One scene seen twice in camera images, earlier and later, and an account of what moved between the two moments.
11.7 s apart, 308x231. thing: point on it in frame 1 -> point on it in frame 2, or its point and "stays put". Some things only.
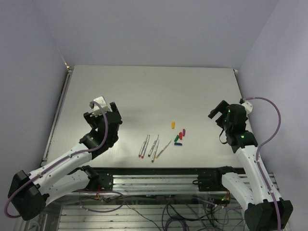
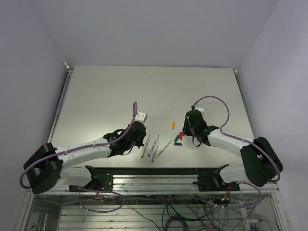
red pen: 142,156 stays put
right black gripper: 223,108 -> 185,130
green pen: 155,151 stays put
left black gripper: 92,119 -> 140,142
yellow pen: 156,156 stays put
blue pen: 153,146 stays put
